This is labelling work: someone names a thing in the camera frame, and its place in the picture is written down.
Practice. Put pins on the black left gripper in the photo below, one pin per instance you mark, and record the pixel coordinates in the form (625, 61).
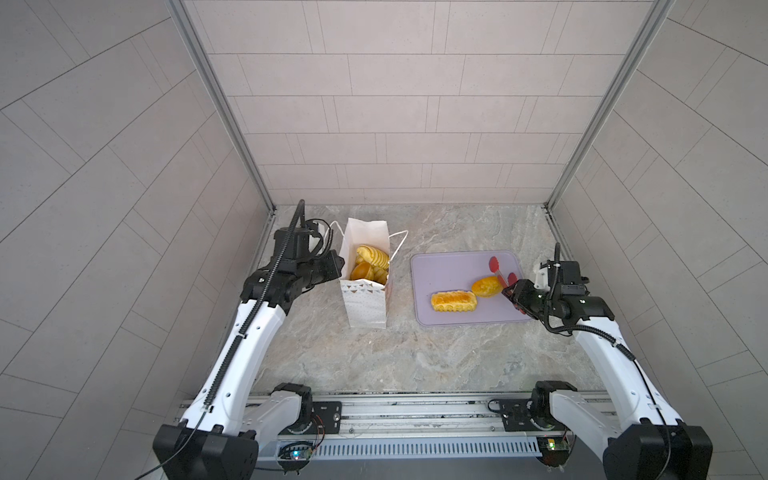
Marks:
(332, 269)

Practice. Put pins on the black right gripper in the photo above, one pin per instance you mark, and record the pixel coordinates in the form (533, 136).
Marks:
(518, 295)

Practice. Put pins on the short glazed bread roll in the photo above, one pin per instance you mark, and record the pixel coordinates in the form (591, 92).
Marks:
(373, 256)

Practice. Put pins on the white cartoon paper bag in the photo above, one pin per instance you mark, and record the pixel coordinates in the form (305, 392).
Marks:
(365, 301)

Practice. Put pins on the red kitchen tongs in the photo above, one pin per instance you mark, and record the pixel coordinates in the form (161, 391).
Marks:
(503, 299)

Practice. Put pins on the lilac plastic tray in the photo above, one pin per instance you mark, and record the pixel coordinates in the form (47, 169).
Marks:
(458, 271)

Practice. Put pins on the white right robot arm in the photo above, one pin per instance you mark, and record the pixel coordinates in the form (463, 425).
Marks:
(647, 438)

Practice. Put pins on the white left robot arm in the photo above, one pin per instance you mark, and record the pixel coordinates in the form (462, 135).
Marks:
(210, 440)

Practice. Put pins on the right circuit board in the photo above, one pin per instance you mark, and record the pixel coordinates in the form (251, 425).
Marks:
(555, 451)

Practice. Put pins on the circuit board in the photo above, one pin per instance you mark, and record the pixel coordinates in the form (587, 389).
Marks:
(300, 451)
(555, 451)

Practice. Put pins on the left circuit board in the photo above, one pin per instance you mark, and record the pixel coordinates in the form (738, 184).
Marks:
(300, 451)

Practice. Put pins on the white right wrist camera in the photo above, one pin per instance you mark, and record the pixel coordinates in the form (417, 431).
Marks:
(541, 280)

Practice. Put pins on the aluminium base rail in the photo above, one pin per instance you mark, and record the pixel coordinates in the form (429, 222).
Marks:
(416, 426)

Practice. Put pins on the aluminium corner post right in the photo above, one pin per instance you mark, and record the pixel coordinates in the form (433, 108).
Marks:
(647, 32)

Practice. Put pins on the aluminium corner post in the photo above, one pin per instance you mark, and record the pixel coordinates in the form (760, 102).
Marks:
(181, 17)
(647, 32)

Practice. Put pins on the aluminium corner post left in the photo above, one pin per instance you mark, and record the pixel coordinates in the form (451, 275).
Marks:
(181, 17)

